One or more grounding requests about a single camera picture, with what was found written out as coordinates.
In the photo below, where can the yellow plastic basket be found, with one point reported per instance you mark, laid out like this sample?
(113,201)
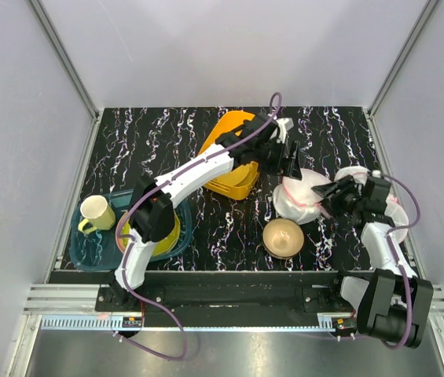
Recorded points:
(238,183)

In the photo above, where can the flat pink-rimmed mesh bag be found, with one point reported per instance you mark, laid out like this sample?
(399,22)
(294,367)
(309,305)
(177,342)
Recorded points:
(398,215)

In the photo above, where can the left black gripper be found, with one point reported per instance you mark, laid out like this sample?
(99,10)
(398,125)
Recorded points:
(293,166)

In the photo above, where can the yellow-green dotted plate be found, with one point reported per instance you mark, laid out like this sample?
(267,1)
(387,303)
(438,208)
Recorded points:
(167,244)

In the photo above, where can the teal transparent tray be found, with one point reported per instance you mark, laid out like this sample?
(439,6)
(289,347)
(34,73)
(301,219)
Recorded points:
(97,251)

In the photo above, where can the open laundry bag pink trim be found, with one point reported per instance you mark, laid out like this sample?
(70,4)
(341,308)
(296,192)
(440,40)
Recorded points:
(359,173)

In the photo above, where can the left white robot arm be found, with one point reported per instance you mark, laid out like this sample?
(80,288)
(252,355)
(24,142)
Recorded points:
(262,140)

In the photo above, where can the white mesh laundry bag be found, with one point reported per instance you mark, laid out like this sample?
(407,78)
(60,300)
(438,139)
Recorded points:
(295,200)

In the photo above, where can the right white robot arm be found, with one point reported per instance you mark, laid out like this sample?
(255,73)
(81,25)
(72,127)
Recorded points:
(393,305)

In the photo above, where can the pale yellow mug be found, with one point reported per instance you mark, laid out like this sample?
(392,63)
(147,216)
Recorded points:
(97,214)

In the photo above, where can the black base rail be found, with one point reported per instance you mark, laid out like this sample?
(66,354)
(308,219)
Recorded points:
(305,291)

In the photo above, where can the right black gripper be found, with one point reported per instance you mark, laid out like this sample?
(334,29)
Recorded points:
(345,184)

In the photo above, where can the pink plate under green plate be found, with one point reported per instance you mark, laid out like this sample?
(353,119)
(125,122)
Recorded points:
(121,243)

